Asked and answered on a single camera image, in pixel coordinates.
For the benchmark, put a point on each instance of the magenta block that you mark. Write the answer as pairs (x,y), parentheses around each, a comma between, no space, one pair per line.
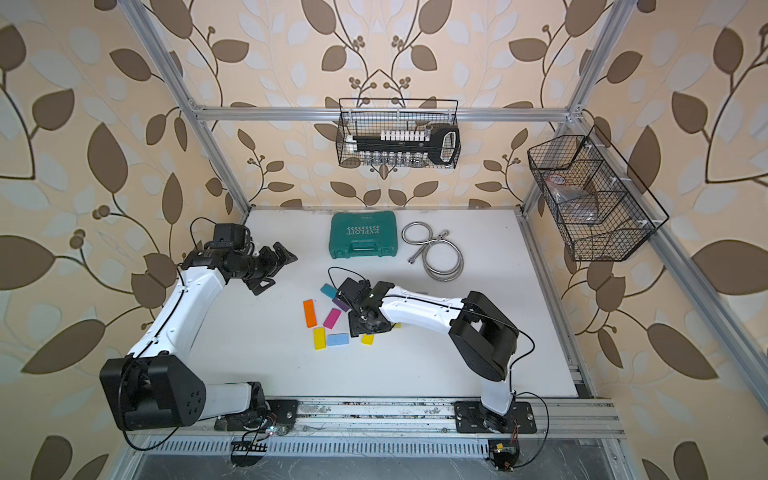
(332,318)

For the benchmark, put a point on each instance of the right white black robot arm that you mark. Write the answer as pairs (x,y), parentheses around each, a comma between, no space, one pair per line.
(484,337)

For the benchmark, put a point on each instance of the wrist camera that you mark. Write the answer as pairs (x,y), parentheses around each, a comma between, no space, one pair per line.
(353,293)
(232,236)

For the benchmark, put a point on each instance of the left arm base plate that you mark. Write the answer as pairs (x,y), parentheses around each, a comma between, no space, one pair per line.
(271,416)

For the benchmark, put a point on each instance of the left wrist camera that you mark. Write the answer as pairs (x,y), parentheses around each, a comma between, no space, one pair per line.
(232,236)

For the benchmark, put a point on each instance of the purple block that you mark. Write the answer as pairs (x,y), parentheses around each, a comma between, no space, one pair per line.
(340,304)

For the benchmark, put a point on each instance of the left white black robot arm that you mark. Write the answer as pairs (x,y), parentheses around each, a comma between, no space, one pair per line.
(153,387)

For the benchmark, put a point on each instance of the orange long block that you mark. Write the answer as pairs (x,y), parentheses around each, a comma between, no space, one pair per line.
(310,313)

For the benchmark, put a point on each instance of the light blue flat block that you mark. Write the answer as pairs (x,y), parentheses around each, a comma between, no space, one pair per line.
(339,339)

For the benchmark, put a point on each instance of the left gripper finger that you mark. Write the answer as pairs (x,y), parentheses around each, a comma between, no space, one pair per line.
(258,285)
(283,255)

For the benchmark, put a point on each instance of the green plastic tool case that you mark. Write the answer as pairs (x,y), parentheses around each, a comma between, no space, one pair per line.
(366,234)

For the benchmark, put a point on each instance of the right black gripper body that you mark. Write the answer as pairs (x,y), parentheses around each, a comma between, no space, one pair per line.
(359,324)

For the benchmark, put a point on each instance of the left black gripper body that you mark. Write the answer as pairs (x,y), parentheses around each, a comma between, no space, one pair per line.
(262,264)

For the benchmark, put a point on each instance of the aluminium front rail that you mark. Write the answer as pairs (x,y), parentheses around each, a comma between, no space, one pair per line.
(556,418)

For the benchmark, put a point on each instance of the black white socket set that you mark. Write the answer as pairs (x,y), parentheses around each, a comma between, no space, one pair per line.
(436,146)

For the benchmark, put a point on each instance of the teal block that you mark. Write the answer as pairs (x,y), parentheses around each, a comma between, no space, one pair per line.
(329,291)

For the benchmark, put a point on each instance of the yellow block lower left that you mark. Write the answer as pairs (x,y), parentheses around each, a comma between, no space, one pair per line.
(319,338)

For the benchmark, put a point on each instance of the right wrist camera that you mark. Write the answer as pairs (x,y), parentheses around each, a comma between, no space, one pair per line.
(353,293)

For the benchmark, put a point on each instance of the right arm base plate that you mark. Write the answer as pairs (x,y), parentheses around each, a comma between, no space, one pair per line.
(471,417)

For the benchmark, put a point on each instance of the centre black wire basket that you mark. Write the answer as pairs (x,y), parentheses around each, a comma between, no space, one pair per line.
(374,114)

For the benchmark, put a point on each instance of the clear plastic bag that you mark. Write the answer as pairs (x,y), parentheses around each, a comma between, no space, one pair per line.
(574,205)

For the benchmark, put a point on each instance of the right black wire basket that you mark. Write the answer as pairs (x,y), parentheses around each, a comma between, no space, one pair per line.
(629,213)

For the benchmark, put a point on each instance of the black wire basket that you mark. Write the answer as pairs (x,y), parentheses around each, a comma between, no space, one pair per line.
(629,213)
(374,114)

